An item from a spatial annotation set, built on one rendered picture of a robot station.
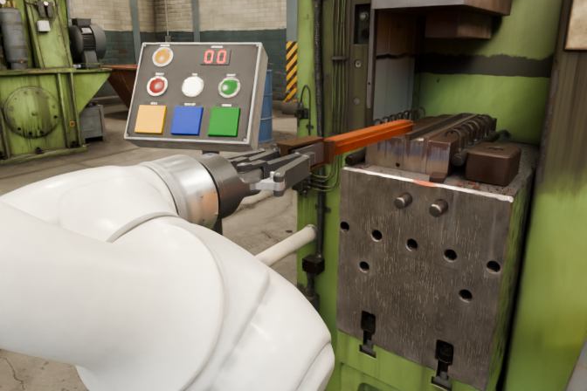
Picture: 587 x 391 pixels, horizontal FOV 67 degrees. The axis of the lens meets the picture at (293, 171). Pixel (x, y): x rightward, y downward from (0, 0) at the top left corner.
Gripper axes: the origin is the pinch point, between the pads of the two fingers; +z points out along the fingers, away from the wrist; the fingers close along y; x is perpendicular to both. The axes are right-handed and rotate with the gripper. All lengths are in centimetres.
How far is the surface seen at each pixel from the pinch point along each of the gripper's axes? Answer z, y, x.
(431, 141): 44.0, 3.5, -5.9
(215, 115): 28, -46, -2
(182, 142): 22, -53, -9
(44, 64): 186, -468, -6
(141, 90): 22, -68, 3
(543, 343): 57, 30, -54
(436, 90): 92, -12, 0
